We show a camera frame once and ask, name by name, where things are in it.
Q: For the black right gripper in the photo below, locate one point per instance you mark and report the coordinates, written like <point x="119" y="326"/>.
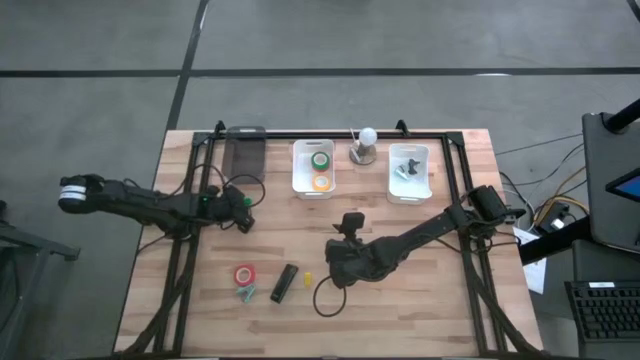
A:
<point x="345" y="262"/>

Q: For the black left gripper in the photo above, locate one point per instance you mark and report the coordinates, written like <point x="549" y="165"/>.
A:
<point x="232" y="210"/>

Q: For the yellow mini stapler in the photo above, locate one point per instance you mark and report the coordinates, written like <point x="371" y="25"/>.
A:
<point x="308" y="280"/>

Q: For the black stapler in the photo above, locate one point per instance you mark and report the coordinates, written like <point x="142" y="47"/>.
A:
<point x="284" y="283"/>

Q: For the red tape roll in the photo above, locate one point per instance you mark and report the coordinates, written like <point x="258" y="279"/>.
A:
<point x="237" y="276"/>

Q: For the orange tape roll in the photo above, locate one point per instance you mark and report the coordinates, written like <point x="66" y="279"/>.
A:
<point x="315" y="183"/>

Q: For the teal staple remover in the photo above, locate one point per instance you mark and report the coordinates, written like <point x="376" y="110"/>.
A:
<point x="246" y="294"/>

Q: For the green tape roll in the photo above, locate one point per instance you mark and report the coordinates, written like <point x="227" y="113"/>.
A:
<point x="314" y="161"/>

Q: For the pale green staple remover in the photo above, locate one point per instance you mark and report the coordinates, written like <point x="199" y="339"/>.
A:
<point x="401" y="172"/>

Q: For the dark grey staple remover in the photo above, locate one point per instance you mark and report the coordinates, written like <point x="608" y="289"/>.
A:
<point x="412" y="166"/>

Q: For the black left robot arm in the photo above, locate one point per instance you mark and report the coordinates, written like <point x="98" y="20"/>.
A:
<point x="140" y="202"/>

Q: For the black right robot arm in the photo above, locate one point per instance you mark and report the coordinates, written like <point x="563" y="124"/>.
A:
<point x="425" y="230"/>

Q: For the dark transparent plastic bin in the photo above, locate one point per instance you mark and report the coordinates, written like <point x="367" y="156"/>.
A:
<point x="244" y="157"/>

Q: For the white plastic bin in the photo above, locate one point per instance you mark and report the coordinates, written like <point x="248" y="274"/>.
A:
<point x="420" y="190"/>
<point x="302" y="170"/>

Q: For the brass lamp with white bulb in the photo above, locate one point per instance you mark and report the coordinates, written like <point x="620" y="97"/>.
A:
<point x="363" y="150"/>

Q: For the white paper sheet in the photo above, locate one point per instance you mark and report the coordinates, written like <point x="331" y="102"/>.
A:
<point x="535" y="275"/>

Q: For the grey metal cart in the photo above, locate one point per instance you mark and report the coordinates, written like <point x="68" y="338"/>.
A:
<point x="30" y="245"/>

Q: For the black power adapter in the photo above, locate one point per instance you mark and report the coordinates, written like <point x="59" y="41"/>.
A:
<point x="556" y="224"/>

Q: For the black desk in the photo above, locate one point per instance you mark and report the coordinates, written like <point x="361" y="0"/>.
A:
<point x="585" y="260"/>

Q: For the grey monitor back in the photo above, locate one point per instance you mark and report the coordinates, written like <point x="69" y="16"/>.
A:
<point x="600" y="200"/>

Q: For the black keyboard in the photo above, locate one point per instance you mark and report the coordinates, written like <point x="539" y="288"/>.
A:
<point x="607" y="312"/>

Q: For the blue lit screen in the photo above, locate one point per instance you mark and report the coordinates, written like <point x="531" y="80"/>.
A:
<point x="627" y="187"/>

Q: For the black monitor pole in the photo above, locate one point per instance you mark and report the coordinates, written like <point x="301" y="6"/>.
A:
<point x="622" y="117"/>

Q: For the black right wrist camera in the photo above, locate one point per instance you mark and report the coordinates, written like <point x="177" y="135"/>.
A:
<point x="350" y="223"/>

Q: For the black aluminium table frame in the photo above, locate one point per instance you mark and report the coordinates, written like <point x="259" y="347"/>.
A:
<point x="325" y="135"/>

